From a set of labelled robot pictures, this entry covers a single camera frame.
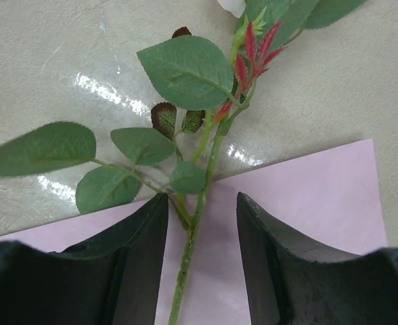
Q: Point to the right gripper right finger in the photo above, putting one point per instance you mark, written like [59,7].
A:
[294,279]

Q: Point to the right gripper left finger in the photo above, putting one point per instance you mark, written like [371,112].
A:
[112,277]

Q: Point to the purple wrapping paper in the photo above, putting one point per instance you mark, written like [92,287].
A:
[331,196]

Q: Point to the artificial flower bunch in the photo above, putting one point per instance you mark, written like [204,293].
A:
[202,93]

